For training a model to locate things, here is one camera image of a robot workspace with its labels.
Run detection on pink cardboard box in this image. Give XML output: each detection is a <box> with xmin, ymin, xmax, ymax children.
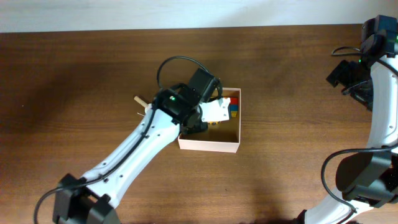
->
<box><xmin>177</xmin><ymin>88</ymin><xmax>241</xmax><ymax>153</ymax></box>

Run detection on orange rubber dinosaur toy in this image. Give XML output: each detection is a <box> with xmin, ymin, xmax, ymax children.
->
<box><xmin>207</xmin><ymin>121</ymin><xmax>222</xmax><ymax>126</ymax></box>

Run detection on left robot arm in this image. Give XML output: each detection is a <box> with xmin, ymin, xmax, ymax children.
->
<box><xmin>52</xmin><ymin>68</ymin><xmax>222</xmax><ymax>223</ymax></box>

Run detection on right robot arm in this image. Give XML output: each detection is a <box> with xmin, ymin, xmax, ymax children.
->
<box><xmin>294</xmin><ymin>15</ymin><xmax>397</xmax><ymax>223</ymax></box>

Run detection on wooden pig rattle drum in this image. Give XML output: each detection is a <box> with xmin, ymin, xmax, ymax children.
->
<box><xmin>134</xmin><ymin>95</ymin><xmax>152</xmax><ymax>116</ymax></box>

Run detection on colourful puzzle cube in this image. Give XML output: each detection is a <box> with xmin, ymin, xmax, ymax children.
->
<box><xmin>229</xmin><ymin>97</ymin><xmax>239</xmax><ymax>118</ymax></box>

